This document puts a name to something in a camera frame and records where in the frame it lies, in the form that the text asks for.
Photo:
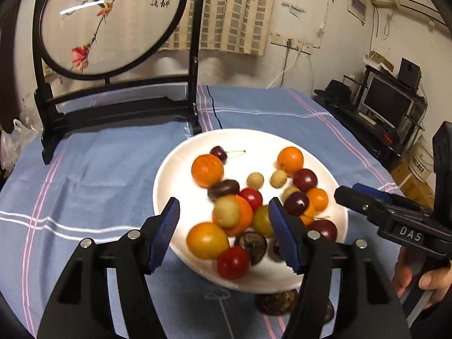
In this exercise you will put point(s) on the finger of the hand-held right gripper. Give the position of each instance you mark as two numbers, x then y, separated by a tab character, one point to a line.
360	203
370	191

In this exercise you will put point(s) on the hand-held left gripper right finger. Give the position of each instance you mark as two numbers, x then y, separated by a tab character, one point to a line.
282	229

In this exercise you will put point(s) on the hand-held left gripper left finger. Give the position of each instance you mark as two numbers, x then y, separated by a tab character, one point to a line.
166	229

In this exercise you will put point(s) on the yellow-green tomato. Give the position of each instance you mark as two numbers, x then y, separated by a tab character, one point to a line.
263	220

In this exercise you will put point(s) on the small orange tangerine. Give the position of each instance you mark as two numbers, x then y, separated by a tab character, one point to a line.
317	198
308	217

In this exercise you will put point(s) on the tan longan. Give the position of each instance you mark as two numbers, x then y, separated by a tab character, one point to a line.
289	191
279	178
227	212
255	180

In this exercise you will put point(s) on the large dark red cherry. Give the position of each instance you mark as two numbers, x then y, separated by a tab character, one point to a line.
323	229

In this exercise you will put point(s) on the yellow-orange tangerine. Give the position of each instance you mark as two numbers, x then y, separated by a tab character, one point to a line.
207	240

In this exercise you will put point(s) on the red cherry tomato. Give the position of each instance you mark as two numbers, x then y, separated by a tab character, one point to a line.
233	262
251	197

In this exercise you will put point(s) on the white oval plate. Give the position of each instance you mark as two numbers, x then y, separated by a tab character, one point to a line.
176	183

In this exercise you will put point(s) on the dark purple water chestnut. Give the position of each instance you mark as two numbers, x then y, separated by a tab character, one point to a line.
223	189

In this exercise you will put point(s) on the dark red cherry with stem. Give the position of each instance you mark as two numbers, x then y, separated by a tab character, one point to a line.
219	154

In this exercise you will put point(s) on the person's right hand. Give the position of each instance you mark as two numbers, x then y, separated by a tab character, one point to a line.
406	272

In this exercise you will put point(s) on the white plastic bucket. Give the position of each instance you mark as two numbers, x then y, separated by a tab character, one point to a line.
422	162

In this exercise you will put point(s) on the brown cardboard box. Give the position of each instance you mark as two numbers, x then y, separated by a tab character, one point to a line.
402	176

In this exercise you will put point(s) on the black media shelf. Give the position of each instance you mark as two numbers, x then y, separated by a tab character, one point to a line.
374	137

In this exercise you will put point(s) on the blue striped tablecloth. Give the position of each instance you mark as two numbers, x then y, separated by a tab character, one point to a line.
106	169

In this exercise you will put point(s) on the computer monitor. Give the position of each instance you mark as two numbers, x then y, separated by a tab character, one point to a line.
386	100

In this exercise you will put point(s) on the black hat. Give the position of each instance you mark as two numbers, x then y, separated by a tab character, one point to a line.
337	91

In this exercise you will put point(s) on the black speaker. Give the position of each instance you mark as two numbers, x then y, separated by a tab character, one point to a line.
409	72

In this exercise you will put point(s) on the cardboard box on shelf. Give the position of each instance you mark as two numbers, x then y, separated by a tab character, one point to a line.
383	60

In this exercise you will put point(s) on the clear plastic bag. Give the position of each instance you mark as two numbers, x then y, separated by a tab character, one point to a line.
14	137

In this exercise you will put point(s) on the white air conditioner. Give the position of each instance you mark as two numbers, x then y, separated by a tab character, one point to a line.
413	1

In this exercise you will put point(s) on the round embroidered screen black stand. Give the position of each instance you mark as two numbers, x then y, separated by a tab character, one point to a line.
116	24

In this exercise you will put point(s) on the beige checked curtain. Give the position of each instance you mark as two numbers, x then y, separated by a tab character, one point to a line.
240	14

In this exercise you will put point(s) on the white wall power outlet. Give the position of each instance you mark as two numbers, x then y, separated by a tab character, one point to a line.
279	38
307	47

